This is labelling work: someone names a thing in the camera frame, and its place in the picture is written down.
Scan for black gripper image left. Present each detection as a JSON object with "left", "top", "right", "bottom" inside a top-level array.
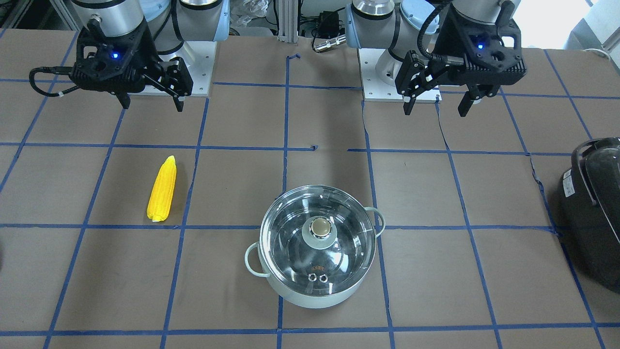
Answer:
[{"left": 69, "top": 18, "right": 193, "bottom": 112}]

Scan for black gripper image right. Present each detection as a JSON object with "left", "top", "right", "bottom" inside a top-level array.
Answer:
[{"left": 395, "top": 5, "right": 527, "bottom": 117}]

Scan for yellow corn cob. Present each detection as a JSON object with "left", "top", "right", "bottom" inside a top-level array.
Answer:
[{"left": 146, "top": 155, "right": 177, "bottom": 222}]

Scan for glass pot lid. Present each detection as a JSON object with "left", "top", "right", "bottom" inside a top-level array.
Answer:
[{"left": 260, "top": 185, "right": 377, "bottom": 297}]

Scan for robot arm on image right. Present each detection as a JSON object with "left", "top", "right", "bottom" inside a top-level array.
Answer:
[{"left": 345, "top": 0, "right": 527, "bottom": 117}]

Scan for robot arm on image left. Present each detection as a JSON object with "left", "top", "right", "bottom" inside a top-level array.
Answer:
[{"left": 69, "top": 0, "right": 230, "bottom": 112}]

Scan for pale green cooking pot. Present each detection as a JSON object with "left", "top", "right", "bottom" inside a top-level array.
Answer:
[{"left": 244, "top": 185, "right": 386, "bottom": 309}]

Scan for black rice cooker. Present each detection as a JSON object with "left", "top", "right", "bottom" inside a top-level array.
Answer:
[{"left": 558, "top": 137, "right": 620, "bottom": 292}]

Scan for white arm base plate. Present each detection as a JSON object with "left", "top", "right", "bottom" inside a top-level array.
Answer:
[
  {"left": 357, "top": 48, "right": 442, "bottom": 103},
  {"left": 159, "top": 41, "right": 218, "bottom": 97}
]

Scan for silver cable connector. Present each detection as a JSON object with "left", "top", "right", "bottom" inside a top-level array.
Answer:
[{"left": 312, "top": 34, "right": 347, "bottom": 53}]

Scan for aluminium frame post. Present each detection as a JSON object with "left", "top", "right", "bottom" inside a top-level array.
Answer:
[{"left": 276, "top": 0, "right": 300, "bottom": 44}]

